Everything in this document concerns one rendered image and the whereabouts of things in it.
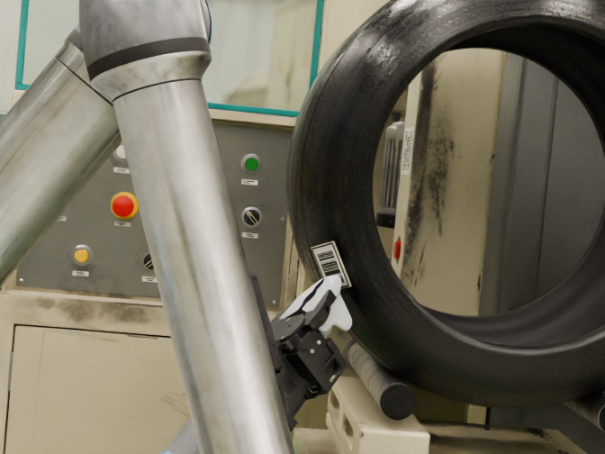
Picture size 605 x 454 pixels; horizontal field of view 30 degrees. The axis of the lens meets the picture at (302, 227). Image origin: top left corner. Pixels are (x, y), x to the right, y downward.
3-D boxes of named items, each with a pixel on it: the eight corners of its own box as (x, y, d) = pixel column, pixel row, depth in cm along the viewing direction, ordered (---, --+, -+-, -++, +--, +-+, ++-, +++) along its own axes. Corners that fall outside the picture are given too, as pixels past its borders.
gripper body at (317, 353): (309, 369, 138) (258, 438, 130) (268, 315, 135) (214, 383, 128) (353, 359, 132) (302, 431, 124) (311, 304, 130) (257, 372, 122)
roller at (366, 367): (344, 343, 174) (372, 336, 174) (350, 371, 174) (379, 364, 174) (376, 389, 139) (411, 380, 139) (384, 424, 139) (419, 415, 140)
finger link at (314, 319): (320, 304, 136) (284, 351, 131) (311, 294, 136) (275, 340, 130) (347, 297, 133) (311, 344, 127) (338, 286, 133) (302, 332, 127)
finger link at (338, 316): (357, 305, 141) (322, 354, 135) (331, 268, 139) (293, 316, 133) (375, 301, 138) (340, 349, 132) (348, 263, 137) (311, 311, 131)
